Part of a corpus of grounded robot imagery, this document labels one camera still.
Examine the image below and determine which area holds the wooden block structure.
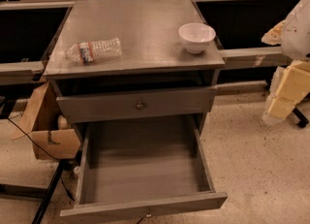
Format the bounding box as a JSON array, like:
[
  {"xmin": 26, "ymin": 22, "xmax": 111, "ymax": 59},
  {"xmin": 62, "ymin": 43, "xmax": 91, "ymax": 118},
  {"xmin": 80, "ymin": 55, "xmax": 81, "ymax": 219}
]
[{"xmin": 11, "ymin": 82, "xmax": 80, "ymax": 160}]

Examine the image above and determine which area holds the black metal leg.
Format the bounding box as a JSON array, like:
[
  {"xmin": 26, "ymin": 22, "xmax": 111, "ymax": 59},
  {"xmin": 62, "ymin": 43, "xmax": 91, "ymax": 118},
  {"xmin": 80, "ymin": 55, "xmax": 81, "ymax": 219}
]
[{"xmin": 32, "ymin": 160, "xmax": 65, "ymax": 224}]

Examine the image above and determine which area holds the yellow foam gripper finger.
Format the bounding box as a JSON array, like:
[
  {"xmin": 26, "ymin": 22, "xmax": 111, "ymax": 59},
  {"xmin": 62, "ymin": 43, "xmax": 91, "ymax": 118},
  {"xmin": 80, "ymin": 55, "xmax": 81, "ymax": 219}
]
[{"xmin": 263, "ymin": 60, "xmax": 310, "ymax": 125}]

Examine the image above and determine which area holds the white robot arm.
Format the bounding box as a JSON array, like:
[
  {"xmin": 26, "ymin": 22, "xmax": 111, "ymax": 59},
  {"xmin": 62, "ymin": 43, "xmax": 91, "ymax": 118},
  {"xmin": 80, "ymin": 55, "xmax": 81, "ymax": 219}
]
[{"xmin": 262, "ymin": 0, "xmax": 310, "ymax": 125}]

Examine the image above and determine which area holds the clear plastic water bottle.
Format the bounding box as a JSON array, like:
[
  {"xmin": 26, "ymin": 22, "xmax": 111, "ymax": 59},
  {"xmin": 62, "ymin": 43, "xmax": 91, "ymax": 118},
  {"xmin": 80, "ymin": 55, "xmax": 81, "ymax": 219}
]
[{"xmin": 65, "ymin": 38, "xmax": 122, "ymax": 64}]

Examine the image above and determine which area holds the white ceramic bowl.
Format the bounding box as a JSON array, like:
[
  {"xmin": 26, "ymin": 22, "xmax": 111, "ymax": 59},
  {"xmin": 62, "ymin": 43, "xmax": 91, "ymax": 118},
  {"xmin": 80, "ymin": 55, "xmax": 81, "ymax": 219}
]
[{"xmin": 178, "ymin": 23, "xmax": 216, "ymax": 54}]

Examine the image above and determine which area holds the grey top drawer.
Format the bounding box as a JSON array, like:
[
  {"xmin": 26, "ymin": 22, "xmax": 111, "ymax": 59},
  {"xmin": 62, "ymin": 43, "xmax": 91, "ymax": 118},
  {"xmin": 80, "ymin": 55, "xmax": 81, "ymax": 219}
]
[{"xmin": 57, "ymin": 86, "xmax": 217, "ymax": 123}]

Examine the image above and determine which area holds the grey drawer cabinet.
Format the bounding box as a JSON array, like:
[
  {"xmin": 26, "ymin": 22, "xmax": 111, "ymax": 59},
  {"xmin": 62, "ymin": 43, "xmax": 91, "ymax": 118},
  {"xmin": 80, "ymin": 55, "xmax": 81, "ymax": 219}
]
[{"xmin": 45, "ymin": 0, "xmax": 224, "ymax": 128}]

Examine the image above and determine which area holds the black cable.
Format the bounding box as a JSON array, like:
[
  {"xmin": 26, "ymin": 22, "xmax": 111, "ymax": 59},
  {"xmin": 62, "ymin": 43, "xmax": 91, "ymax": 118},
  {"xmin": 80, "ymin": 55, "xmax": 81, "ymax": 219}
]
[{"xmin": 7, "ymin": 116, "xmax": 76, "ymax": 203}]

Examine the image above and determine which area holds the grey open middle drawer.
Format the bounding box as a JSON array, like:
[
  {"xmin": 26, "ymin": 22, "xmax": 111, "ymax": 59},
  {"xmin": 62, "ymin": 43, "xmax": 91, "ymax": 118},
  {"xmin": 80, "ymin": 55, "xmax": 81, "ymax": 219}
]
[{"xmin": 61, "ymin": 115, "xmax": 228, "ymax": 224}]

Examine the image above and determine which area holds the left metal rail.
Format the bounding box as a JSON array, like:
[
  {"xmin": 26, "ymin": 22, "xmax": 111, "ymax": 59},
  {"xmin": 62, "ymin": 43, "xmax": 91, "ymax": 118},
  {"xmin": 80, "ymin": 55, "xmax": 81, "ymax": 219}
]
[{"xmin": 0, "ymin": 61, "xmax": 46, "ymax": 85}]

